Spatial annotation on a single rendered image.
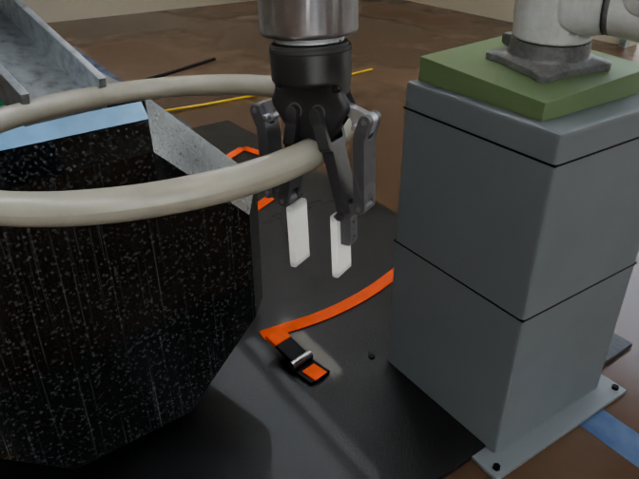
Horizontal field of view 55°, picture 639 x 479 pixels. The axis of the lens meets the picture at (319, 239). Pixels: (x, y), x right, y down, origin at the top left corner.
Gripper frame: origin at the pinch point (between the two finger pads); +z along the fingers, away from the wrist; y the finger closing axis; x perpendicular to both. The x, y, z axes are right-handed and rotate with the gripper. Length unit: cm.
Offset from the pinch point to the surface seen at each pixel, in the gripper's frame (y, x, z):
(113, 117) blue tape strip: 59, -26, -1
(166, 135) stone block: 55, -34, 4
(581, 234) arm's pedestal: -17, -72, 27
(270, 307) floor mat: 70, -82, 75
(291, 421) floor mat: 39, -46, 79
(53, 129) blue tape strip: 63, -16, -1
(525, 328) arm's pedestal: -10, -61, 45
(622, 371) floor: -29, -109, 83
